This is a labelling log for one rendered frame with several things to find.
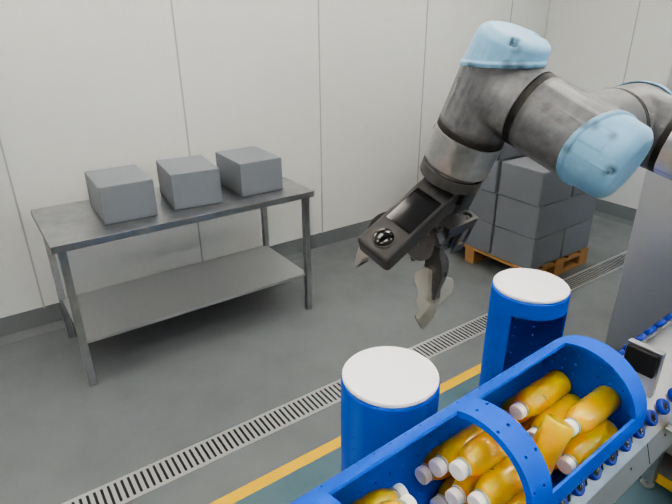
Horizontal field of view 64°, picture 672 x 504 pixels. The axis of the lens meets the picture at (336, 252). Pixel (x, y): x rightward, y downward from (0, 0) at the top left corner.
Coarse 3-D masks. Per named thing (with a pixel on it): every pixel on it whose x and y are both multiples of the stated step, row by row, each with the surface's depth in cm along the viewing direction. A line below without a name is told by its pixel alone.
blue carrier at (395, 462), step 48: (576, 336) 137; (528, 384) 146; (576, 384) 141; (624, 384) 124; (432, 432) 123; (624, 432) 122; (336, 480) 97; (384, 480) 116; (528, 480) 101; (576, 480) 111
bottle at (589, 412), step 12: (588, 396) 130; (600, 396) 129; (612, 396) 130; (576, 408) 126; (588, 408) 125; (600, 408) 127; (612, 408) 129; (576, 420) 124; (588, 420) 124; (600, 420) 126; (588, 432) 125
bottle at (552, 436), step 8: (544, 416) 122; (552, 416) 122; (544, 424) 121; (552, 424) 119; (560, 424) 118; (568, 424) 122; (536, 432) 122; (544, 432) 120; (552, 432) 119; (560, 432) 118; (568, 432) 118; (536, 440) 121; (544, 440) 119; (552, 440) 119; (560, 440) 118; (568, 440) 119; (544, 448) 119; (552, 448) 118; (560, 448) 119; (544, 456) 119; (552, 456) 119; (560, 456) 120; (552, 464) 119
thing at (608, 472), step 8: (656, 408) 151; (664, 416) 152; (664, 424) 151; (648, 432) 146; (656, 432) 148; (632, 440) 142; (640, 440) 144; (648, 440) 145; (632, 448) 141; (640, 448) 143; (624, 456) 139; (632, 456) 140; (616, 464) 136; (624, 464) 138; (608, 472) 134; (616, 472) 136; (592, 480) 131; (600, 480) 132; (608, 480) 133; (592, 488) 130; (600, 488) 131; (568, 496) 126; (576, 496) 127; (584, 496) 128
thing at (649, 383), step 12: (636, 348) 157; (648, 348) 156; (636, 360) 158; (648, 360) 155; (660, 360) 154; (636, 372) 161; (648, 372) 156; (660, 372) 157; (648, 384) 159; (648, 396) 159
